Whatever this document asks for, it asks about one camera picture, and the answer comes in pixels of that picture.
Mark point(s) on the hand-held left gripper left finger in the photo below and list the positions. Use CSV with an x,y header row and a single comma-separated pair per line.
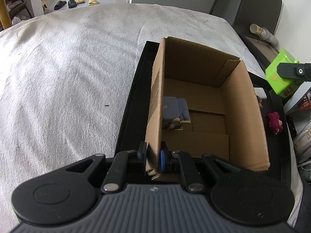
x,y
143,151

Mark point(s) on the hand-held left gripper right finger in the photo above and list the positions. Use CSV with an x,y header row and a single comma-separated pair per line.
x,y
164,161

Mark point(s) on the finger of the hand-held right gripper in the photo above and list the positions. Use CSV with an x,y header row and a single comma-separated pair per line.
x,y
291,71

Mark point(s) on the green toy box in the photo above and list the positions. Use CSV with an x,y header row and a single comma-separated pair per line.
x,y
274,75

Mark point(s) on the brown white toy figure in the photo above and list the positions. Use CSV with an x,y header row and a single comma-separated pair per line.
x,y
259,93

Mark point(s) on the black tray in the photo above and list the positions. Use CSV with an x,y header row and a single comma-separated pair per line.
x,y
136,102

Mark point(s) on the magenta toy figure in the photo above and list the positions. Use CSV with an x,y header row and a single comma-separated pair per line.
x,y
274,121

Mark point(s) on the grey sofa toy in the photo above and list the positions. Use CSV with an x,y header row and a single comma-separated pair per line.
x,y
176,109

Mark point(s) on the brown cardboard box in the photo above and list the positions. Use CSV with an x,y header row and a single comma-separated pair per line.
x,y
206,58

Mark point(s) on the brown bedside ledge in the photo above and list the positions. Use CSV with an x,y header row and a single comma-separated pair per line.
x,y
262,49

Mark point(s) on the yellow printed paper cup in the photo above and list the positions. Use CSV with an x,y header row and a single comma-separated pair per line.
x,y
257,30

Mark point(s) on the white storage box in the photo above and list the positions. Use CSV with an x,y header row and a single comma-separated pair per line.
x,y
302,140

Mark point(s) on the grey headboard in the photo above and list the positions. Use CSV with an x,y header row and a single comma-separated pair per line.
x,y
255,2

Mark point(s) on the yellow slipper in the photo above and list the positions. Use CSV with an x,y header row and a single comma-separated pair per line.
x,y
93,2
80,0

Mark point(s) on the black slipper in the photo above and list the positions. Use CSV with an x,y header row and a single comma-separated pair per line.
x,y
60,5
72,3

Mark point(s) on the white plastic bag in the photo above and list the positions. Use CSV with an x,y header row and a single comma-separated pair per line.
x,y
17,20

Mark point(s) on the wooden chair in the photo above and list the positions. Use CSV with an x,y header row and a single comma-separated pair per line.
x,y
18,3

